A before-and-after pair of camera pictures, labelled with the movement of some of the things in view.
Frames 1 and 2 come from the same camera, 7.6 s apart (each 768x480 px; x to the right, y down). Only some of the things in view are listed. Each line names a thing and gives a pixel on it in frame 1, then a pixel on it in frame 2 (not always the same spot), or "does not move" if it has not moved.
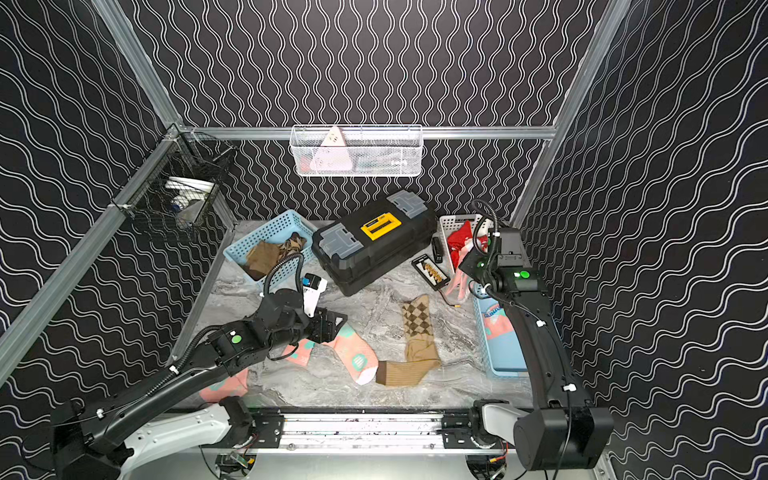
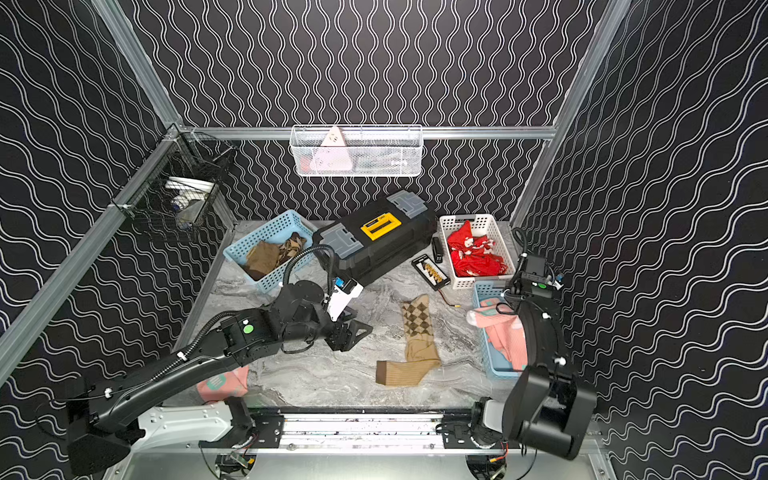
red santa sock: (461, 241) does not move
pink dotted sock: (354, 353) → (511, 339)
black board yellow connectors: (431, 272) does not move
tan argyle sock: (292, 245) does not move
